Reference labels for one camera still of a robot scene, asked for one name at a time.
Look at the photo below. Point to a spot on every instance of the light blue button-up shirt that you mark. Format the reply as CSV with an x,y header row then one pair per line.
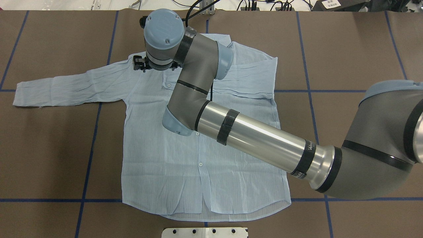
x,y
190,178

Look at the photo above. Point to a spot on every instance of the aluminium frame post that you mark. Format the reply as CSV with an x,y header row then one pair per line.
x,y
206,7

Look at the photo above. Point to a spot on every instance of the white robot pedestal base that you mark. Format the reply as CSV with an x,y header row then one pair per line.
x,y
206,232

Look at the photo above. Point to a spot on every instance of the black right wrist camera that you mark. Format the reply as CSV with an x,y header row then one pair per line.
x,y
138,63

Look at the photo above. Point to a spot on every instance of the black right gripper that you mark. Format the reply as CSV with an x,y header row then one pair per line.
x,y
138,63

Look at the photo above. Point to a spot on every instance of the black labelled box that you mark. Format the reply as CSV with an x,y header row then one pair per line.
x,y
339,5

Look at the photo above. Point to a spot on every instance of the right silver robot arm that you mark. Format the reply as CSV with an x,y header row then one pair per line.
x,y
381,147

